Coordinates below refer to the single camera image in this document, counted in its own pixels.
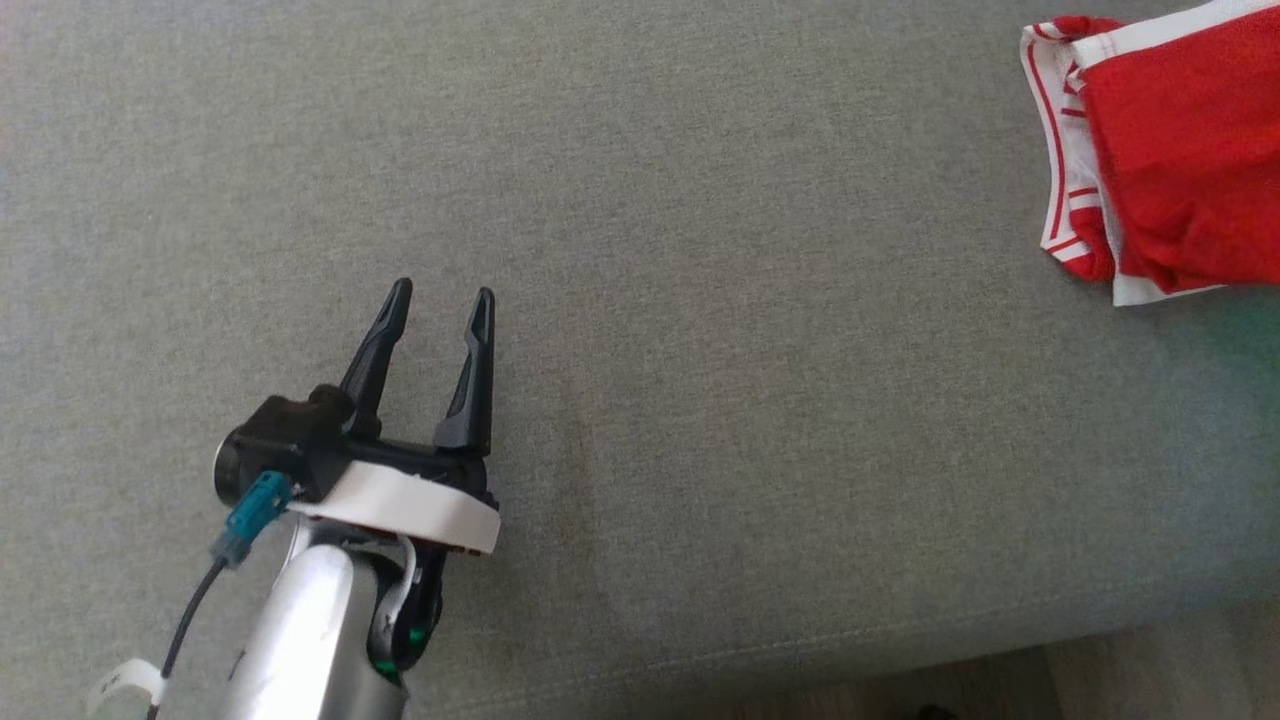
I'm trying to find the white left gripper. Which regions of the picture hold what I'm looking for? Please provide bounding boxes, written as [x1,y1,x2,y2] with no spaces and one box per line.
[288,278,502,557]

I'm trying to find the black cable teal plug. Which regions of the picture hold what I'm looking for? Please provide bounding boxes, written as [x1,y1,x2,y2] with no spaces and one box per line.
[145,470,294,720]

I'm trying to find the red white basketball jersey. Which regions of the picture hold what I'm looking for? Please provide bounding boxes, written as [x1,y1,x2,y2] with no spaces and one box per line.
[1019,0,1280,308]

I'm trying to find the white cable label tag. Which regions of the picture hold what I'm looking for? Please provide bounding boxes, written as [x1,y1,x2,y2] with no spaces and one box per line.
[86,657,167,717]

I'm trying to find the grey sofa seat cushion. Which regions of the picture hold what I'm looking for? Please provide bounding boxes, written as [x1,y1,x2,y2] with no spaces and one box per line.
[0,0,1280,720]

